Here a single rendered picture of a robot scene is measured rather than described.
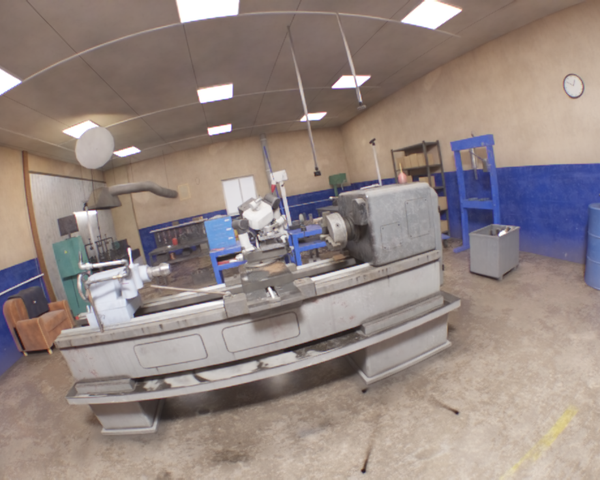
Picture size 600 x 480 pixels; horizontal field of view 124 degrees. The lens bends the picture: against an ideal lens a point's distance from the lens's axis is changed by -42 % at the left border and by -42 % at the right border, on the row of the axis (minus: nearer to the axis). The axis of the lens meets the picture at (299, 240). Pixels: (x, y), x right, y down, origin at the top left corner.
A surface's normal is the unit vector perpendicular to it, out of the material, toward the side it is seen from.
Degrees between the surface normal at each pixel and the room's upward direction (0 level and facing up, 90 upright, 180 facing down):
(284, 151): 90
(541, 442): 0
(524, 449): 0
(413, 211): 90
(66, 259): 90
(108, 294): 70
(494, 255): 90
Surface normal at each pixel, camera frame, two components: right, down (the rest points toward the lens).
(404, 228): 0.25, 0.13
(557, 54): -0.95, 0.22
